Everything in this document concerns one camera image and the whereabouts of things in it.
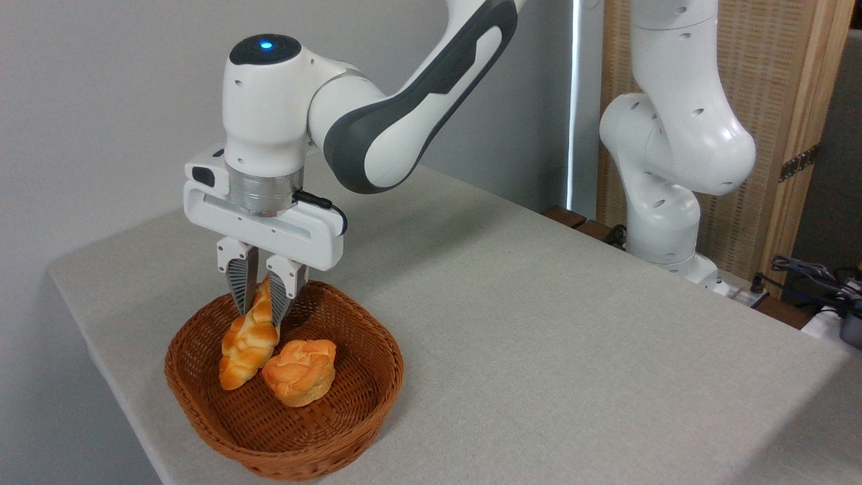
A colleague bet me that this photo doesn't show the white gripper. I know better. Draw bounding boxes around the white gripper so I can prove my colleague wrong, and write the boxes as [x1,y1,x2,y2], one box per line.
[185,182,346,329]

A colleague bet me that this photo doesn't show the long braided bread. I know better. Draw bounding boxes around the long braided bread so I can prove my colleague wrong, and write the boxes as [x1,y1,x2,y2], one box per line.
[218,272,281,392]

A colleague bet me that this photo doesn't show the round bread roll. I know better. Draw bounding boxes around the round bread roll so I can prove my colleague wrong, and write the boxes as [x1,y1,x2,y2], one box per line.
[261,339,337,408]

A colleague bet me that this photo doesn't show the brown wicker basket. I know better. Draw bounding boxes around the brown wicker basket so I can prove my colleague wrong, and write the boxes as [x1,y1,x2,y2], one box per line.
[164,280,405,482]

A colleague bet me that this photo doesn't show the brown wooden platform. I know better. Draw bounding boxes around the brown wooden platform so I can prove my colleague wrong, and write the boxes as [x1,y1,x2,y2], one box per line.
[542,205,817,331]

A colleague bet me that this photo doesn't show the black metal screen hinge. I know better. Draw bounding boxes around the black metal screen hinge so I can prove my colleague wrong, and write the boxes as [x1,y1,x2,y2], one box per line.
[778,143,822,183]

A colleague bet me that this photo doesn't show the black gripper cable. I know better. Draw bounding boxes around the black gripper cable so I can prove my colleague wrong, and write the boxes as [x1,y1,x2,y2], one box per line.
[293,189,350,237]

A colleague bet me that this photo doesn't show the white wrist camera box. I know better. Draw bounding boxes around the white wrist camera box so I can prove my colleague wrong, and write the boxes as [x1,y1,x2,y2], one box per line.
[184,143,229,192]

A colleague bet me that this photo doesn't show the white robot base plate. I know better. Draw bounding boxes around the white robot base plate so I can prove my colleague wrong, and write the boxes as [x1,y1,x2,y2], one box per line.
[697,266,770,309]

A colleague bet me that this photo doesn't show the black cable bundle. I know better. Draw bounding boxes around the black cable bundle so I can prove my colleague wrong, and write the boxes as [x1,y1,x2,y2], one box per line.
[770,254,862,319]

